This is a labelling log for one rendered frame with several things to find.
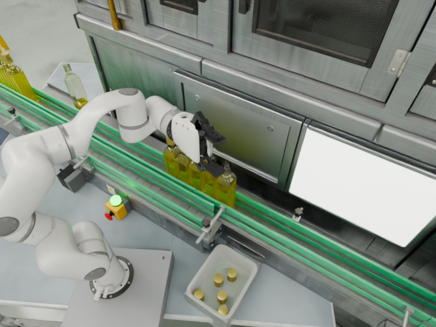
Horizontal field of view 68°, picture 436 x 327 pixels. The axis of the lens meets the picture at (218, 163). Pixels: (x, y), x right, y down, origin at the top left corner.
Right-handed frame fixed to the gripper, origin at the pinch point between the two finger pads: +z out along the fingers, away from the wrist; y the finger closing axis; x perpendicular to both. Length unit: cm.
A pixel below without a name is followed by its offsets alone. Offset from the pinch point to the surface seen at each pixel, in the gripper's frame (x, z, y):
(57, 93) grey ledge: 1, -130, 38
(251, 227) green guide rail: -20, -4, 46
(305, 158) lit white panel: -34.8, 1.8, 17.7
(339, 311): -59, 27, 114
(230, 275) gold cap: -7, 0, 58
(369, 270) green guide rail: -39, 32, 48
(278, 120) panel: -30.1, -7.4, 6.2
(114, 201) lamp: 10, -52, 51
